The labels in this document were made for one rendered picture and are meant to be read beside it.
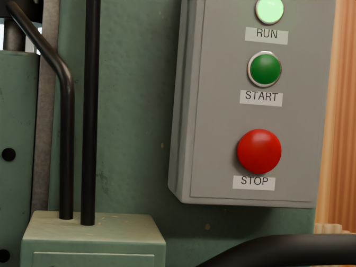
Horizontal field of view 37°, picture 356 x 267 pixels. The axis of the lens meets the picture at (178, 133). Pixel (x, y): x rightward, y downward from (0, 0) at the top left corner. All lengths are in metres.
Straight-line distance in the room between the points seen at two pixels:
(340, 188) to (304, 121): 1.53
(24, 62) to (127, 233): 0.17
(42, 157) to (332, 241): 0.24
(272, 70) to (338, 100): 1.53
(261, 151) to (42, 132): 0.18
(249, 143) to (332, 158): 1.53
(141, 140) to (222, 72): 0.09
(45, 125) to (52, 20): 0.08
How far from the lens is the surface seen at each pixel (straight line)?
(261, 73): 0.35
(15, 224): 0.46
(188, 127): 0.35
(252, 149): 0.35
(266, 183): 0.37
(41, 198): 0.45
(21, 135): 0.45
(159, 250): 0.34
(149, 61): 0.41
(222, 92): 0.35
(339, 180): 1.90
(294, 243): 0.40
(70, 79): 0.38
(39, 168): 0.44
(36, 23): 0.50
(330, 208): 1.89
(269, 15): 0.36
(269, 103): 0.36
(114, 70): 0.40
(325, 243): 0.42
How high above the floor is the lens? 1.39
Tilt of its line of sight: 4 degrees down
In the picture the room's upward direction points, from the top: 4 degrees clockwise
